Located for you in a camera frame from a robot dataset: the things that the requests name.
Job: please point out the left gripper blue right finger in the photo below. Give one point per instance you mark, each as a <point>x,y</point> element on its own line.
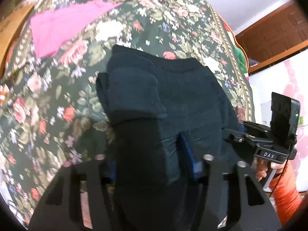
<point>193,166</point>

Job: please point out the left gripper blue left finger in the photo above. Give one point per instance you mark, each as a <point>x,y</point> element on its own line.
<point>110,171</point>

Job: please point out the black pants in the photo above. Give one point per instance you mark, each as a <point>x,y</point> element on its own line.
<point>150,102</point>

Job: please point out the orange right sleeve forearm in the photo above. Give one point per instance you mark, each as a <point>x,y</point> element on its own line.
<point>286,196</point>

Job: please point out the person right hand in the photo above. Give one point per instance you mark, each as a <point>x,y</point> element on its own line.
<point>263,167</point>

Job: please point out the floral bedspread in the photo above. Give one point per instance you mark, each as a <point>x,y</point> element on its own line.
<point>51,113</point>

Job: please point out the wooden wardrobe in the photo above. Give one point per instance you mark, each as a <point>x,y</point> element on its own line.
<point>276,36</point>

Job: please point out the pink folded garment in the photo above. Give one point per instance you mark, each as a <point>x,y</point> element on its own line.
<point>53,28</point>

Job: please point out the wooden lap desk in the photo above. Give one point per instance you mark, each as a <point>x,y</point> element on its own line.
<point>11,28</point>

